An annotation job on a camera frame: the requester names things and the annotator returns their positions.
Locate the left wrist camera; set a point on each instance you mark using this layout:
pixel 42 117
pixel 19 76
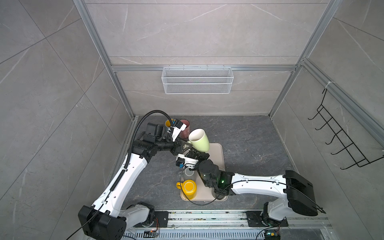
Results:
pixel 177 127

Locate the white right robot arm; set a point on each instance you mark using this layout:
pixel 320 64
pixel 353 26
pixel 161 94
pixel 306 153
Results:
pixel 294 194

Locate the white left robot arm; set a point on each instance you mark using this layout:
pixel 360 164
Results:
pixel 102 220

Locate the black wire hook rack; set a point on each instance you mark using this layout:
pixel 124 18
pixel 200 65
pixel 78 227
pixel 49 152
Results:
pixel 340 134

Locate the light green mug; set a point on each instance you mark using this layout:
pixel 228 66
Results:
pixel 199 140

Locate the black mug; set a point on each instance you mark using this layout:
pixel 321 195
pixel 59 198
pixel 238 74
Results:
pixel 220 195

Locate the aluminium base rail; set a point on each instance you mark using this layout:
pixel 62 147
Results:
pixel 227 224

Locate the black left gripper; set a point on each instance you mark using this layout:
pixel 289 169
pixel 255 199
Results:
pixel 178 147

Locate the beige plastic tray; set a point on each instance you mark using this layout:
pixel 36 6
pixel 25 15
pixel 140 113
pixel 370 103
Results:
pixel 209 174

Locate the blue mug yellow inside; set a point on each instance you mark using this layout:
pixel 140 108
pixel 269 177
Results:
pixel 168 123

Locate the grey mug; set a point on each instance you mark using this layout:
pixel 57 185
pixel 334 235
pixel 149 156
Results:
pixel 189 174

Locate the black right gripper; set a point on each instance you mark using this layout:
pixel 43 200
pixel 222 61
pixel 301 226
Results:
pixel 200 156

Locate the white wire mesh basket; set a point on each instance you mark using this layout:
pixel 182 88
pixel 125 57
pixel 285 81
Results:
pixel 199 80

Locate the pink ghost print mug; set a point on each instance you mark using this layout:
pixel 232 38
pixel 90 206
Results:
pixel 186 132

